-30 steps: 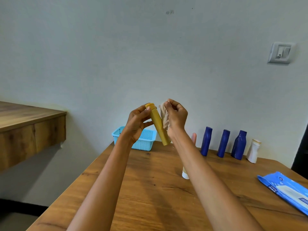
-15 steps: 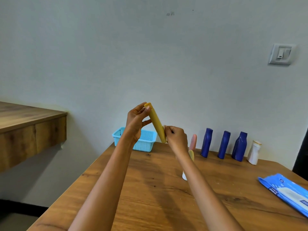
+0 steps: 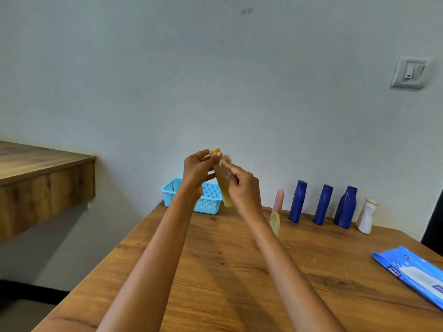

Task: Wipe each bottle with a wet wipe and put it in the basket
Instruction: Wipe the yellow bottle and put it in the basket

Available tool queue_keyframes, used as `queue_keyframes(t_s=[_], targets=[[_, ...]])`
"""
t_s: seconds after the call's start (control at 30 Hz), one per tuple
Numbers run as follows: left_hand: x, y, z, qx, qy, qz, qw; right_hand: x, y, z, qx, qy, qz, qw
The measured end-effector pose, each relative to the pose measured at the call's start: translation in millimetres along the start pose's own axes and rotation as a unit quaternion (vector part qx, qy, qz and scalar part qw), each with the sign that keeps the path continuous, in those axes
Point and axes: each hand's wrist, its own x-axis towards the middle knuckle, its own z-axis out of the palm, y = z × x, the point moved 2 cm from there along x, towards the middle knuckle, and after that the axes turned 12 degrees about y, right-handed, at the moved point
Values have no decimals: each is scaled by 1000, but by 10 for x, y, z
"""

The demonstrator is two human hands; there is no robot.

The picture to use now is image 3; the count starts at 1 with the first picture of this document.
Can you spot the person's right hand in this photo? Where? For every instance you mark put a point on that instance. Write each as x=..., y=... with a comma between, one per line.
x=247, y=193

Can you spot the person's left hand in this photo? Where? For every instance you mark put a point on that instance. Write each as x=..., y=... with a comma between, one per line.
x=193, y=172

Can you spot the yellow bottle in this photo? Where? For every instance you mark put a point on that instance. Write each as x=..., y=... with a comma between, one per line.
x=225, y=197

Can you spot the pink bottle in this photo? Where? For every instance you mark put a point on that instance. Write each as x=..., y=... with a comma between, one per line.
x=278, y=200

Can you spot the light blue plastic basket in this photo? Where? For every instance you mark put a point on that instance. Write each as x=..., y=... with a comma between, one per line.
x=211, y=203

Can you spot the white wipe cloth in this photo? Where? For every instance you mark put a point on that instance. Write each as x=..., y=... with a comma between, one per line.
x=226, y=158

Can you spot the beige bottle with white cap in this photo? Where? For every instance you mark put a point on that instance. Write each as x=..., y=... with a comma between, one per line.
x=275, y=222

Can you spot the slim dark blue bottle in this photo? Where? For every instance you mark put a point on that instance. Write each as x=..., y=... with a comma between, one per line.
x=297, y=202
x=323, y=205

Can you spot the wide dark blue bottle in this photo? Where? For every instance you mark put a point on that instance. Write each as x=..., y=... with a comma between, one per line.
x=346, y=209

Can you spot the blue wet wipes pack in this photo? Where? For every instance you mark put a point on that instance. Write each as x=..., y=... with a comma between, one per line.
x=398, y=262

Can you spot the person's left forearm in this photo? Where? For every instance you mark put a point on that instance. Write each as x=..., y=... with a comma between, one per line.
x=152, y=266

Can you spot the person's right forearm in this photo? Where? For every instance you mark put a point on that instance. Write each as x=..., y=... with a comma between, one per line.
x=294, y=280

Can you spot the wooden table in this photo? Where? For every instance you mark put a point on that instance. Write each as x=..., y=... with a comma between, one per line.
x=221, y=283

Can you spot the wooden side desk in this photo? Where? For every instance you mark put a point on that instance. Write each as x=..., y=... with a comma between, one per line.
x=34, y=190

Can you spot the black door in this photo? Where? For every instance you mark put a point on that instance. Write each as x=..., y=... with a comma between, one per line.
x=434, y=235

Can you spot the grey wall light switch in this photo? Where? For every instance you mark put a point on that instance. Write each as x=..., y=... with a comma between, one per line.
x=411, y=72

